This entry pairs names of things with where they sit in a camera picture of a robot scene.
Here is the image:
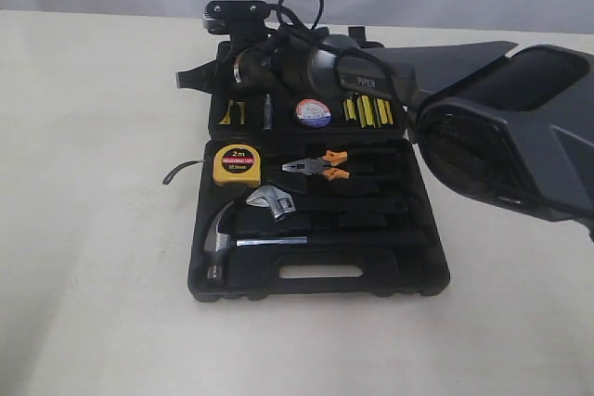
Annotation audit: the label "large yellow black screwdriver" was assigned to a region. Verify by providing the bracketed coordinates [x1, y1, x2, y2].
[356, 96, 375, 128]

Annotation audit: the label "black braided cable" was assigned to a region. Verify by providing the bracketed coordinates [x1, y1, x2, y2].
[259, 0, 419, 109]

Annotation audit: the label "black electrical tape roll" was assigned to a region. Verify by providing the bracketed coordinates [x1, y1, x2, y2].
[294, 98, 332, 128]

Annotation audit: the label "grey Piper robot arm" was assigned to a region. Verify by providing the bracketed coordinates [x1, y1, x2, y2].
[176, 31, 593, 227]

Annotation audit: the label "clear handle tester screwdriver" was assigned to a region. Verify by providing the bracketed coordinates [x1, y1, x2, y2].
[263, 94, 274, 131]

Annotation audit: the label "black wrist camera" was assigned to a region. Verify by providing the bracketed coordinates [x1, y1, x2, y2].
[202, 0, 271, 42]

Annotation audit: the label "yellow utility knife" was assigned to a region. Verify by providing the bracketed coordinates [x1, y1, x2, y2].
[218, 100, 245, 127]

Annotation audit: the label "orange black pliers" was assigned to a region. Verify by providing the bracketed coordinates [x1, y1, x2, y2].
[280, 147, 400, 182]

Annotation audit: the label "right yellow black screwdriver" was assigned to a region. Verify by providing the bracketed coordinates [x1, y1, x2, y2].
[375, 98, 394, 126]

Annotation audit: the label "small yellow black screwdriver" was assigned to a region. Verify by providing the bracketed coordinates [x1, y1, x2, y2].
[342, 98, 356, 121]

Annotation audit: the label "steel claw hammer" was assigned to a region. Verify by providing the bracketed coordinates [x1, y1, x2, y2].
[203, 202, 428, 283]

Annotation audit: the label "chrome adjustable wrench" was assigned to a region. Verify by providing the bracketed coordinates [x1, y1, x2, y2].
[245, 185, 409, 224]

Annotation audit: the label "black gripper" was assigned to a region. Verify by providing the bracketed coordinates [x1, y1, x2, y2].
[175, 33, 288, 97]

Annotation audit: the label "black plastic tool case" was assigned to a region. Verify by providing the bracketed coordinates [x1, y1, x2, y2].
[178, 28, 450, 302]

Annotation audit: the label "yellow measuring tape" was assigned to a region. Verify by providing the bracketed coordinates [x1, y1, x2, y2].
[161, 144, 264, 186]

